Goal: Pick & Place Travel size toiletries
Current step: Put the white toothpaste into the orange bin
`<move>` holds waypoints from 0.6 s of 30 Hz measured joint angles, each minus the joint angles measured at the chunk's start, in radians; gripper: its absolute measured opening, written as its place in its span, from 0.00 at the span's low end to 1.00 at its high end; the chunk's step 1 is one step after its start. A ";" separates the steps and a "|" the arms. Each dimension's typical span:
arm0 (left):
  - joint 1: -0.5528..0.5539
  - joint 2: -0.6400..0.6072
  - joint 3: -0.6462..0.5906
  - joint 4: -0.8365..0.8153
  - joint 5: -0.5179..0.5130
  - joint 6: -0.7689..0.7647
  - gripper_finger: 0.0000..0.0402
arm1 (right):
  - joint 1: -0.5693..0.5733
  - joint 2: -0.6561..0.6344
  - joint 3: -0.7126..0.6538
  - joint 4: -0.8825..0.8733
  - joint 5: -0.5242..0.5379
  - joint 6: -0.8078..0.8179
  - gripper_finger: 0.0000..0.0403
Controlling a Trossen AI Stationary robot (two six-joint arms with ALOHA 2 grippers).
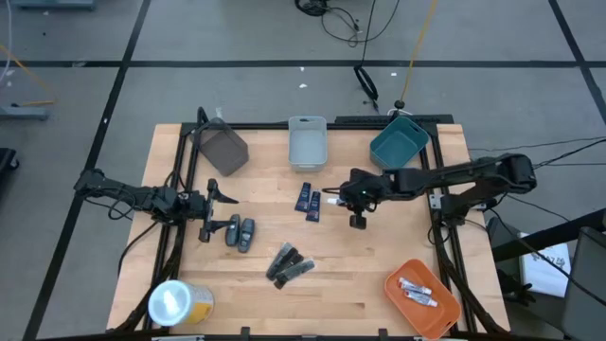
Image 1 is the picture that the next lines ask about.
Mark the dark grey oval razor case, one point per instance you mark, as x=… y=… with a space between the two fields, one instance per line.
x=246 y=235
x=232 y=230

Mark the black diagonal beam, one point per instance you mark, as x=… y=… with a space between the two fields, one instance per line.
x=544 y=239

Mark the light grey plastic bin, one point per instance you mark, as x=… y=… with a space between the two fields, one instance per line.
x=308 y=144

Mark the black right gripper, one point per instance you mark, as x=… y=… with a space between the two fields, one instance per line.
x=364 y=189

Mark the black comb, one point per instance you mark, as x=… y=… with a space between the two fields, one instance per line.
x=279 y=259
x=289 y=263
x=294 y=273

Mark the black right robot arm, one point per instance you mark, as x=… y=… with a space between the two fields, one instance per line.
x=450 y=177

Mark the black object on floor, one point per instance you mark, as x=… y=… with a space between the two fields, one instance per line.
x=5 y=163

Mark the small black round knob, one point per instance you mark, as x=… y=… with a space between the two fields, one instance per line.
x=399 y=104

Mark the black aluminium table frame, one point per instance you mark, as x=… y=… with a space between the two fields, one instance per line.
x=265 y=126

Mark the grey flat bar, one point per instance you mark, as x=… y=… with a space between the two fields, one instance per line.
x=23 y=113

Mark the teal plastic bin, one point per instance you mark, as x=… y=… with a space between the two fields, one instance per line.
x=397 y=147

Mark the grey floor object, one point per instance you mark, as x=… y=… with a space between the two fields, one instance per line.
x=52 y=4

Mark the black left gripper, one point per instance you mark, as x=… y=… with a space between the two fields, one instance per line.
x=196 y=206

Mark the white yellow wipes canister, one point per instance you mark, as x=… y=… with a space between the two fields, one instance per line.
x=175 y=303

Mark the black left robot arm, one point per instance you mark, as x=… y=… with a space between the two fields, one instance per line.
x=123 y=192

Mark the orange plastic bin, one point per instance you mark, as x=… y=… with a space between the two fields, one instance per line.
x=435 y=317

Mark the dark translucent plastic bin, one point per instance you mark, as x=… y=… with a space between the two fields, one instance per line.
x=222 y=149

